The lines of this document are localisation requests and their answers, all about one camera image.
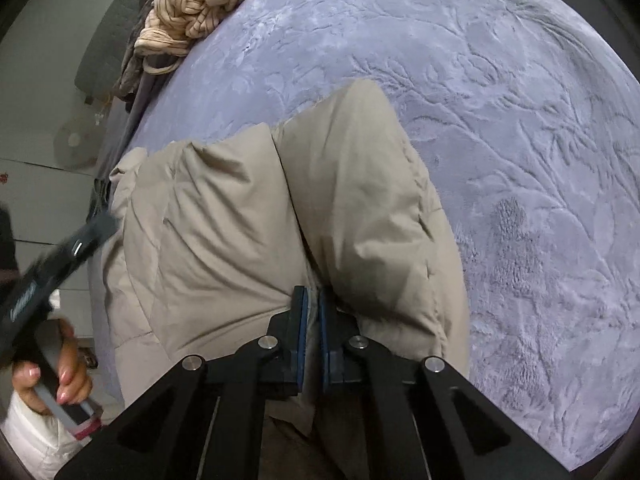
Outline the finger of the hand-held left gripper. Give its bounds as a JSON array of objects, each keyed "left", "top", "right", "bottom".
[{"left": 46, "top": 211, "right": 119, "bottom": 282}]

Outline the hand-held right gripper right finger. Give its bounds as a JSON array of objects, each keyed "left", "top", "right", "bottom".
[{"left": 319, "top": 287, "right": 572, "bottom": 480}]

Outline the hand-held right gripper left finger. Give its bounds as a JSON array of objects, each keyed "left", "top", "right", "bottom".
[{"left": 55, "top": 286, "right": 309, "bottom": 480}]

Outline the beige puffer jacket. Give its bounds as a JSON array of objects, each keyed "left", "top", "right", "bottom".
[{"left": 100, "top": 79, "right": 471, "bottom": 480}]

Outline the person's left forearm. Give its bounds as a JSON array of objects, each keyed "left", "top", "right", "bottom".
[{"left": 0, "top": 394, "right": 81, "bottom": 480}]

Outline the person's left hand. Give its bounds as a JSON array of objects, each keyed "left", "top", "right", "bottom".
[{"left": 10, "top": 318, "right": 95, "bottom": 415}]

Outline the white fan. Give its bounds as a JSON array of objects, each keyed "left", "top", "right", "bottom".
[{"left": 52, "top": 115, "right": 106, "bottom": 171}]

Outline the dark grey garment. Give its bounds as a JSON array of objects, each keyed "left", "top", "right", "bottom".
[{"left": 117, "top": 0, "right": 188, "bottom": 111}]

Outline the cream striped garment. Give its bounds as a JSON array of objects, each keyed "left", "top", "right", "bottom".
[{"left": 135, "top": 0, "right": 268, "bottom": 61}]

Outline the purple embossed blanket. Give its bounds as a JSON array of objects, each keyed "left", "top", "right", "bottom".
[{"left": 90, "top": 0, "right": 640, "bottom": 472}]

